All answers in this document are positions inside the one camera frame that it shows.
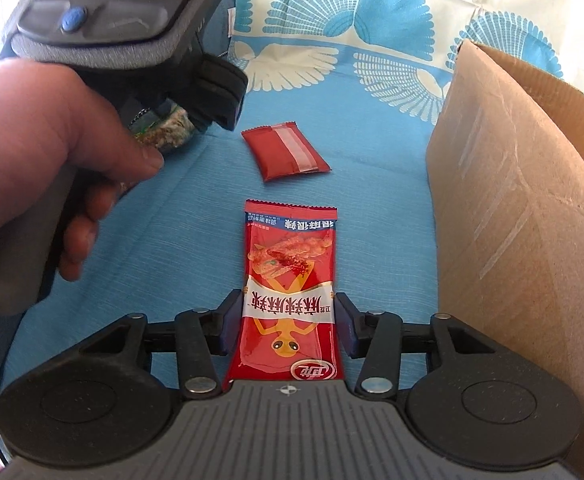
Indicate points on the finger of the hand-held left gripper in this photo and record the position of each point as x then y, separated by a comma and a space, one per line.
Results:
222, 92

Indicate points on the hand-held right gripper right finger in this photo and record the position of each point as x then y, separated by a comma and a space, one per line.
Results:
346, 322

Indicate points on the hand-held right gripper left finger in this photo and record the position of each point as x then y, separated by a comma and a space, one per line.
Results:
229, 320

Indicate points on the red snack packet orange figure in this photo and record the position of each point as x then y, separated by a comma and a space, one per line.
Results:
282, 260

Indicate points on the brown cardboard box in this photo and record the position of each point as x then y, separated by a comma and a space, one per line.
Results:
512, 200

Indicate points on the person's left hand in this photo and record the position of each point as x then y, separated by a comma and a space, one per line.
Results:
37, 150

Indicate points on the plain red snack packet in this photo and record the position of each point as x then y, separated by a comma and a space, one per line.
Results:
277, 152

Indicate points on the blue white fan-print blanket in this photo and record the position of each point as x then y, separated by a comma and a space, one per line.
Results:
382, 170

